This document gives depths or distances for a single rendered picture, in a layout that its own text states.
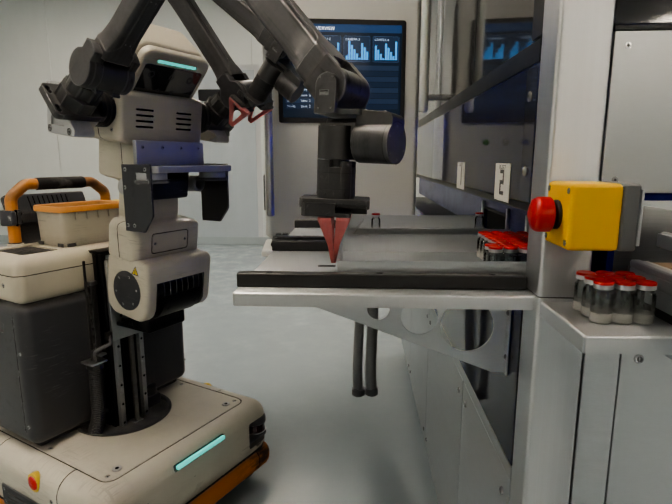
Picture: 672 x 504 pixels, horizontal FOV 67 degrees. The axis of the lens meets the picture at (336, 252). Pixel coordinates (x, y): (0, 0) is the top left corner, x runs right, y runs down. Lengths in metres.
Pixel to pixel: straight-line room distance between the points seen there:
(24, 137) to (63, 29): 1.40
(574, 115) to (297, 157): 1.10
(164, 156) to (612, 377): 1.08
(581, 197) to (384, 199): 1.14
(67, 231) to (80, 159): 5.53
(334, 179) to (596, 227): 0.34
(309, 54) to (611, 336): 0.53
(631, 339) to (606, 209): 0.14
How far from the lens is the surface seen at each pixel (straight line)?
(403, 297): 0.68
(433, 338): 0.80
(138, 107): 1.34
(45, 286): 1.53
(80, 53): 1.19
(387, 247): 0.97
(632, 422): 0.81
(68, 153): 7.18
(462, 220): 1.33
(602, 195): 0.60
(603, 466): 0.82
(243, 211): 6.39
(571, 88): 0.69
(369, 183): 1.66
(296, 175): 1.64
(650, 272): 0.69
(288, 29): 0.81
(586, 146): 0.69
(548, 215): 0.60
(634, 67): 0.72
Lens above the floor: 1.06
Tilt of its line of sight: 10 degrees down
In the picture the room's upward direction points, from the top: straight up
